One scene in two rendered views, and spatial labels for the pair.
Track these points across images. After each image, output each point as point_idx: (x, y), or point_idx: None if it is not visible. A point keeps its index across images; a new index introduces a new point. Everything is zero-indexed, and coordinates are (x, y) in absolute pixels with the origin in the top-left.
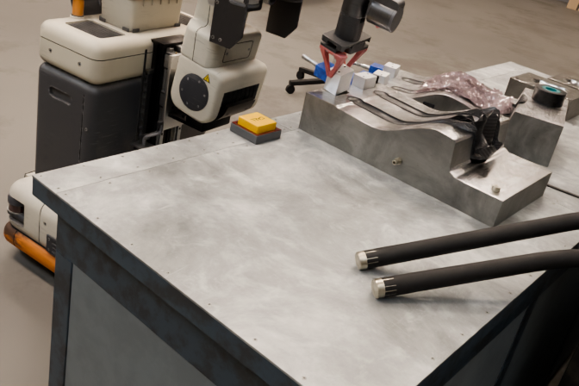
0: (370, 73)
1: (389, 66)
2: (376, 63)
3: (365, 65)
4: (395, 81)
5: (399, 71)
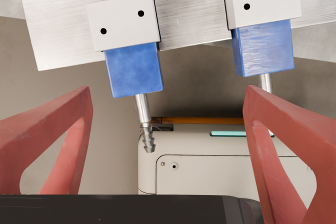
0: (253, 41)
1: (155, 21)
2: (116, 90)
3: (144, 111)
4: None
5: (51, 23)
